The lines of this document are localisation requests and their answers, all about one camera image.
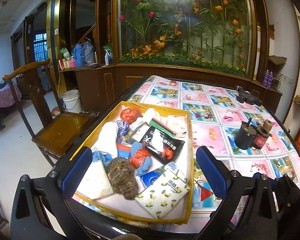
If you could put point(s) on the red and blue packet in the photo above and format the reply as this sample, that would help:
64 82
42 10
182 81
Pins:
122 150

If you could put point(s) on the black plastic tool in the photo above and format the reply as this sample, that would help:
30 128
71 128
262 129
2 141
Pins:
247 97

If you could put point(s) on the blue tissue pack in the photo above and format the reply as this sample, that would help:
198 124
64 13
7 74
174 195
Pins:
150 180

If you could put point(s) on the light blue cloth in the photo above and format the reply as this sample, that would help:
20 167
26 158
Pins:
142 168

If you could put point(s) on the pink packets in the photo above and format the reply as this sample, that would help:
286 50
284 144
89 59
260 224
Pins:
67 64

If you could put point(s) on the dark wooden cabinet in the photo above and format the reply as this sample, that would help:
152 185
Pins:
102 85

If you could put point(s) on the black snack packet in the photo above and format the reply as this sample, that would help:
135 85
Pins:
162 146

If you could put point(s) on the wooden chair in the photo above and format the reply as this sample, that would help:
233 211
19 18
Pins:
60 130

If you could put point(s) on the green and white packet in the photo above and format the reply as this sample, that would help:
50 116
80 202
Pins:
109 49
65 53

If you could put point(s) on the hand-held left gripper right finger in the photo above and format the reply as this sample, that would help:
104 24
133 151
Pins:
210 172

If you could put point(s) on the glass case with artificial flowers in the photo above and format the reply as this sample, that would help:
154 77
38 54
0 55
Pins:
185 30

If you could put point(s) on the white tissue pack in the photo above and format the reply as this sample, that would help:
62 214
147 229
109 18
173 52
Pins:
95 182

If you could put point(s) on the lemon print tissue pack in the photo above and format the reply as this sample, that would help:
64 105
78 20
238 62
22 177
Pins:
162 195

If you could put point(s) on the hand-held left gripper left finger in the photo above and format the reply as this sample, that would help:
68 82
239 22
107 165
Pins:
75 172

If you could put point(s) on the pink tissue pack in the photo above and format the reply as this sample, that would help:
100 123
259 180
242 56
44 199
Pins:
176 123

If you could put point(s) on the blue and silver wrapper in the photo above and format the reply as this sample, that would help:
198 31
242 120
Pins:
122 127

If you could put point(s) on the barred window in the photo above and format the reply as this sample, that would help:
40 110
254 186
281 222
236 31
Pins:
41 46

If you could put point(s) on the broom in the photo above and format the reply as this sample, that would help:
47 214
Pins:
56 110

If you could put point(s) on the white spray bottle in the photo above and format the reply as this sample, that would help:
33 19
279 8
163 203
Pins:
106 58

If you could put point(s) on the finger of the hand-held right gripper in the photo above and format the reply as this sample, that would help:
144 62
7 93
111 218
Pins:
288 190

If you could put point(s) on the yellow cardboard box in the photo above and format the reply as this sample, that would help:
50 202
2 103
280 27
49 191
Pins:
188 162

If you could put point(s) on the pink floral cloth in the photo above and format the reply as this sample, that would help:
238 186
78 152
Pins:
6 96

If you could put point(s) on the white knitted cloth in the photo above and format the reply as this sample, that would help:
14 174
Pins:
107 135

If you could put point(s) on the brown wall shelf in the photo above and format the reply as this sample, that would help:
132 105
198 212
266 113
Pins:
277 60

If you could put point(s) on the grey blue thermos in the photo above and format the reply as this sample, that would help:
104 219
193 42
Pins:
88 53

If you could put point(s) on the white plastic bucket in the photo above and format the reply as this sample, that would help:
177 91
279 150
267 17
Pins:
71 101

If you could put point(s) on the cotton print tissue pack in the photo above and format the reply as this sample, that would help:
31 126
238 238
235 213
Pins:
176 171

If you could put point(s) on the dark round table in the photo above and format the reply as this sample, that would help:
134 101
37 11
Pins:
95 220

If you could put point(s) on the brown metal mesh scrubber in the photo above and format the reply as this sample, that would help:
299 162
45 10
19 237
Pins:
121 177

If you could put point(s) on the yellow green sponge pack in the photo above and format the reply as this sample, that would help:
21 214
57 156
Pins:
162 128

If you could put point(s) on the red mesh scrubber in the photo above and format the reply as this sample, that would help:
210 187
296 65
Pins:
138 157

